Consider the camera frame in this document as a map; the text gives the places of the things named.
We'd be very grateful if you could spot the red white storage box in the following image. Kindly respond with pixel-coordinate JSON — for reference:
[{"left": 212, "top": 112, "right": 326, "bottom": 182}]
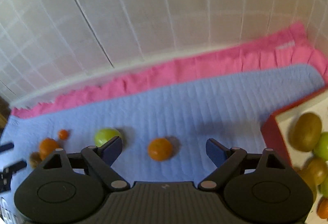
[{"left": 261, "top": 87, "right": 327, "bottom": 223}]

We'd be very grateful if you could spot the wooden cabinet side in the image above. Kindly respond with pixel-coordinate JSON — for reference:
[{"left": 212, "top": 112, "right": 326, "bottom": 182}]
[{"left": 0, "top": 97, "right": 11, "bottom": 133}]

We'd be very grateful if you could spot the green apple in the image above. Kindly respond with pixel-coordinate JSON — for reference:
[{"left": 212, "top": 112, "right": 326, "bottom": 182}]
[
  {"left": 319, "top": 176, "right": 328, "bottom": 198},
  {"left": 313, "top": 132, "right": 328, "bottom": 161},
  {"left": 94, "top": 128, "right": 122, "bottom": 147}
]

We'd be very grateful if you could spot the small brown kiwi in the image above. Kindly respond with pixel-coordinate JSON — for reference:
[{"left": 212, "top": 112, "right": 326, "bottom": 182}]
[{"left": 303, "top": 157, "right": 327, "bottom": 186}]

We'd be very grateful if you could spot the large brown kiwi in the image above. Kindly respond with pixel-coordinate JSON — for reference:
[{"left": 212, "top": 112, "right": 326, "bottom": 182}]
[{"left": 288, "top": 112, "right": 322, "bottom": 152}]

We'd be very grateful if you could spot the mandarin orange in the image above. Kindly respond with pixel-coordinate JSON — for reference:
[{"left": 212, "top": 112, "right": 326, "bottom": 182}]
[
  {"left": 316, "top": 197, "right": 328, "bottom": 219},
  {"left": 147, "top": 138, "right": 173, "bottom": 162}
]

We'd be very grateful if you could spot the pink towel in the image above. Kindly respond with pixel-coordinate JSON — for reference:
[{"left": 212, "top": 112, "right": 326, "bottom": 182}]
[{"left": 11, "top": 22, "right": 327, "bottom": 119}]

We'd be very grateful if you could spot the striped brown small fruit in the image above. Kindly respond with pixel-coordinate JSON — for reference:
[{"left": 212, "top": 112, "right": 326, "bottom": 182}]
[{"left": 29, "top": 152, "right": 42, "bottom": 169}]

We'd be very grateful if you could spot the blue quilted mat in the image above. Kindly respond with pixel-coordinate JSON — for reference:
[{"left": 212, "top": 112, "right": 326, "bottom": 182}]
[{"left": 0, "top": 62, "right": 326, "bottom": 224}]

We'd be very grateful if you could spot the large orange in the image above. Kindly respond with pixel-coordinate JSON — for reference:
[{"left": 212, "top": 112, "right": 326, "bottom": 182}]
[{"left": 39, "top": 138, "right": 62, "bottom": 160}]

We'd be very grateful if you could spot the small cherry tomato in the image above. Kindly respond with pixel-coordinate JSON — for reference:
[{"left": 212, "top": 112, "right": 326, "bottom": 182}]
[{"left": 58, "top": 129, "right": 69, "bottom": 140}]

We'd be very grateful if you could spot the green apple back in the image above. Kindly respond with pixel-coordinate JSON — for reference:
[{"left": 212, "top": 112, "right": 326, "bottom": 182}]
[{"left": 94, "top": 128, "right": 122, "bottom": 147}]

